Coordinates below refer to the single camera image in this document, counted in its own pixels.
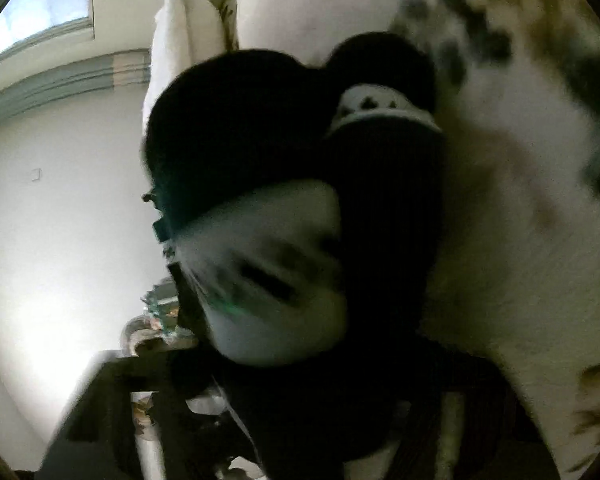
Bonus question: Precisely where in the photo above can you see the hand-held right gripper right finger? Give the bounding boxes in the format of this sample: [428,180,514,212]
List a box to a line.
[480,360,562,480]

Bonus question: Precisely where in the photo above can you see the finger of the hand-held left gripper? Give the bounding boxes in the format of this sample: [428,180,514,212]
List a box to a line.
[166,264,208,343]

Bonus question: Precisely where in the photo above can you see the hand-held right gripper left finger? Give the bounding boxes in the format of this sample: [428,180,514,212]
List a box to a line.
[40,349,231,480]

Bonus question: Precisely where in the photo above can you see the striped knit sweater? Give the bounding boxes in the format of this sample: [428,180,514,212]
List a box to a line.
[142,31,536,480]

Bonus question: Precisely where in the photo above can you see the grey-green curtain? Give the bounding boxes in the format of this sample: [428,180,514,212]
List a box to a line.
[0,49,152,128]

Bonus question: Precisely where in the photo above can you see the floral bed sheet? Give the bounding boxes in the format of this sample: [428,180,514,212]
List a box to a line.
[237,0,600,476]

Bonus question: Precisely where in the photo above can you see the white folded garment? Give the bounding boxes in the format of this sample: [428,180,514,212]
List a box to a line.
[142,0,241,128]

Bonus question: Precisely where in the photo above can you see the window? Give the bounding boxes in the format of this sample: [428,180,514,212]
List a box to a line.
[0,0,96,68]

